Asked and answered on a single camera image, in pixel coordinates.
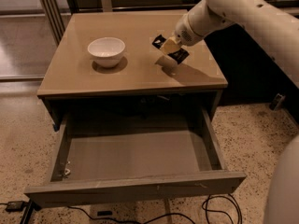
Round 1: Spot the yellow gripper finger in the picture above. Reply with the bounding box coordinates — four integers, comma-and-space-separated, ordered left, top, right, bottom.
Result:
155, 56, 178, 68
160, 36, 181, 55

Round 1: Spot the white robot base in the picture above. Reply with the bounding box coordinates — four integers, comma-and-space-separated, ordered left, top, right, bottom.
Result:
263, 135, 299, 224

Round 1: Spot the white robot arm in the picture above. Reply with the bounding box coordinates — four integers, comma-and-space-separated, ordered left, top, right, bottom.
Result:
152, 0, 299, 87

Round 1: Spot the beige top drawer cabinet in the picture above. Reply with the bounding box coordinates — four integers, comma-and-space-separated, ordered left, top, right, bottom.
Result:
37, 10, 227, 126

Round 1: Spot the open grey top drawer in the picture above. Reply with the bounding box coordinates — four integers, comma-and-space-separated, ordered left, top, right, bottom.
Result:
25, 107, 246, 208

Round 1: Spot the white ceramic bowl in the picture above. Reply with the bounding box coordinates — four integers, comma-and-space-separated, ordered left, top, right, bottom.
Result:
87, 37, 125, 68

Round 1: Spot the small dark floor object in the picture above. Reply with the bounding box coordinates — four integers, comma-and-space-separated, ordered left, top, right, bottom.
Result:
269, 93, 286, 111

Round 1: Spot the black power adapter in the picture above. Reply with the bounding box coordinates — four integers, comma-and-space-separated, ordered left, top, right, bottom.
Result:
6, 201, 26, 213

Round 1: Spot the looped black cable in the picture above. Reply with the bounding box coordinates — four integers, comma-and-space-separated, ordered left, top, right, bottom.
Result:
201, 193, 243, 224

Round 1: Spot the black floor cable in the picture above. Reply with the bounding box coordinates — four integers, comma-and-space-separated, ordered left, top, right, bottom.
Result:
66, 204, 197, 224

